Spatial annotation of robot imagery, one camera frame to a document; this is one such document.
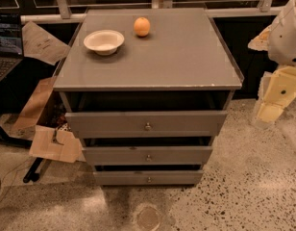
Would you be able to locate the white bowl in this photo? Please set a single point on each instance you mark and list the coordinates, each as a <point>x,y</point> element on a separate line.
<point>104,42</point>

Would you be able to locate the crumpled brown paper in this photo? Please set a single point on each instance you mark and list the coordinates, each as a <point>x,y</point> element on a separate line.
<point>41,45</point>

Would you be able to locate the grey middle drawer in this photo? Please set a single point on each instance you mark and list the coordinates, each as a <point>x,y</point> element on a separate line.
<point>147,155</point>

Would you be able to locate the grey drawer cabinet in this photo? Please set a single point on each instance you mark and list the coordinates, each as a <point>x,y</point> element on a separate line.
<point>181,65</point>

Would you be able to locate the black laptop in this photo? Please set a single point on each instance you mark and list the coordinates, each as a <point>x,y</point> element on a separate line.
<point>11,43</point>

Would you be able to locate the grey bottom drawer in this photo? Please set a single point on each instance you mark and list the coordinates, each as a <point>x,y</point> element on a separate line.
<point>137,178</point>

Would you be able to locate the grey top drawer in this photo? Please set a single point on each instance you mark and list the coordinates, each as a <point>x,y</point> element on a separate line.
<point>146,124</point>

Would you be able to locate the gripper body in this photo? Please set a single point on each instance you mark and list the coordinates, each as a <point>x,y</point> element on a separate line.
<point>286,38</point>

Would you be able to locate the grey drawer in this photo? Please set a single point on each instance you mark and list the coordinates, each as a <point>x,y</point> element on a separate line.
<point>137,178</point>
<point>146,124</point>
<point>147,155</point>

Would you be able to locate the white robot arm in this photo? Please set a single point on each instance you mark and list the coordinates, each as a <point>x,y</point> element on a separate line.
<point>279,41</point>

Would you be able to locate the white railing pipe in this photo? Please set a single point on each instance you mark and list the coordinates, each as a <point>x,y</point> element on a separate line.
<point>212,13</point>

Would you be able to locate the round floor drain cover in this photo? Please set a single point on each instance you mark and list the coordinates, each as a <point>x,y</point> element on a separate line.
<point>148,219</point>

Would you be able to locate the orange fruit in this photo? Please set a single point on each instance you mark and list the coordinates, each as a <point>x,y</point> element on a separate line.
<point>142,26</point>

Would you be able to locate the black table leg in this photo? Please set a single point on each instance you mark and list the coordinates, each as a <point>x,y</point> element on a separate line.
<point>32,174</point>

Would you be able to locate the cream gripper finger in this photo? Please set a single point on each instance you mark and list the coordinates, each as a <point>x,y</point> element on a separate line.
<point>268,113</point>

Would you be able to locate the cardboard box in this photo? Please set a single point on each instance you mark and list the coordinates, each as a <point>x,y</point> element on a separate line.
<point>44,115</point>

